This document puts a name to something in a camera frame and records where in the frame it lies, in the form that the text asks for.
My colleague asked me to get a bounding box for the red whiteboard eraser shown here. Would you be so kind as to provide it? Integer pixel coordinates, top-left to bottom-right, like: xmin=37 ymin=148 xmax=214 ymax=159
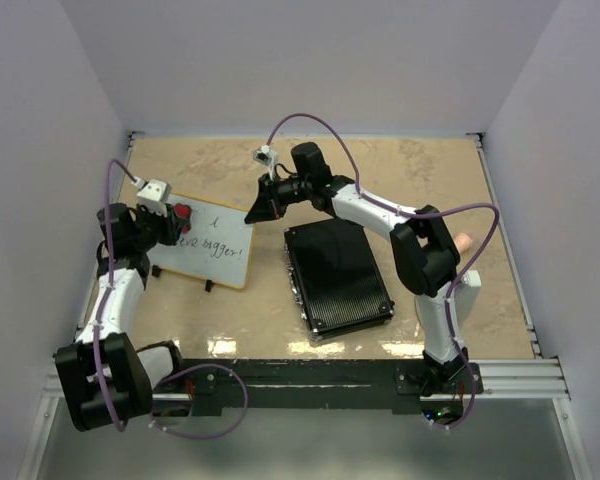
xmin=174 ymin=203 xmax=192 ymax=234

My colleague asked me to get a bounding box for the black hard case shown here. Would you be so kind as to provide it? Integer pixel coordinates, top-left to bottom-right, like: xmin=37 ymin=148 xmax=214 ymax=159
xmin=284 ymin=218 xmax=394 ymax=341

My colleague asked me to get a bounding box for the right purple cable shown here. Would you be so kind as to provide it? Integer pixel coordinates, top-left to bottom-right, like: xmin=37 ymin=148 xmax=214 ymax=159
xmin=268 ymin=113 xmax=501 ymax=431

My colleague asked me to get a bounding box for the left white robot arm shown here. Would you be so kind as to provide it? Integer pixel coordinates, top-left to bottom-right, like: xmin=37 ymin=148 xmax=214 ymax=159
xmin=54 ymin=203 xmax=192 ymax=432

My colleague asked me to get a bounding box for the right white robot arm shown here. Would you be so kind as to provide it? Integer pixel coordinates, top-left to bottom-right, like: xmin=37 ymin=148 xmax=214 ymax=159
xmin=245 ymin=142 xmax=467 ymax=394

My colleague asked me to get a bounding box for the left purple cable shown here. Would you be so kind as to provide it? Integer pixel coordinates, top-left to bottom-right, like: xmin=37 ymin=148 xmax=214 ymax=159
xmin=92 ymin=158 xmax=249 ymax=441

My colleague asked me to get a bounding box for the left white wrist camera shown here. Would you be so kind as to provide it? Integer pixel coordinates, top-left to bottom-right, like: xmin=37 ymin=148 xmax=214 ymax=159
xmin=132 ymin=177 xmax=171 ymax=217

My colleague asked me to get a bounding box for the yellow framed whiteboard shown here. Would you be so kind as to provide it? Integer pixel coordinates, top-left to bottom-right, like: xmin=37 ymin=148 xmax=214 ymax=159
xmin=148 ymin=193 xmax=255 ymax=289

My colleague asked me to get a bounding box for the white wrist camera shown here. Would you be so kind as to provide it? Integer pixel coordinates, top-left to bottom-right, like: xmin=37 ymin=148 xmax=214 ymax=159
xmin=253 ymin=144 xmax=278 ymax=179
xmin=132 ymin=177 xmax=171 ymax=217

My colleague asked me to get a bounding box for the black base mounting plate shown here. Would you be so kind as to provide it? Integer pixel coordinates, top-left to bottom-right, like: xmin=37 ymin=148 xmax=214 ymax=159
xmin=153 ymin=358 xmax=484 ymax=416

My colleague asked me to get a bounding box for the aluminium front rail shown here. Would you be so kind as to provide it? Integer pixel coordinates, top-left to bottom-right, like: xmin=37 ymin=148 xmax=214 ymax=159
xmin=44 ymin=357 xmax=572 ymax=401

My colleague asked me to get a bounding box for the grey white tape dispenser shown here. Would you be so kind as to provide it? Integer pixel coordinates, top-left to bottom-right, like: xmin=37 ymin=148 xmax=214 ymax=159
xmin=414 ymin=269 xmax=483 ymax=326

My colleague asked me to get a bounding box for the pink cylindrical tube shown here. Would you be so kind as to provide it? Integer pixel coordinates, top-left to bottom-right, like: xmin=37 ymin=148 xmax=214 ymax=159
xmin=454 ymin=232 xmax=474 ymax=254

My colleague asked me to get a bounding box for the purple cable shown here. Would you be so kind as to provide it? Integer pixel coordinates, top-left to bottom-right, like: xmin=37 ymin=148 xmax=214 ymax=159
xmin=92 ymin=158 xmax=249 ymax=441
xmin=268 ymin=113 xmax=501 ymax=431

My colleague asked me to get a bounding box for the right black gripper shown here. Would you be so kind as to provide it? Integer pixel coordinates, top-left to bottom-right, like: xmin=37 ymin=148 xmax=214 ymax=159
xmin=246 ymin=173 xmax=312 ymax=226

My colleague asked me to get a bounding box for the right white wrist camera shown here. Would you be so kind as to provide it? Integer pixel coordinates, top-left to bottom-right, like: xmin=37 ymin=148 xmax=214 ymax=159
xmin=253 ymin=144 xmax=278 ymax=179

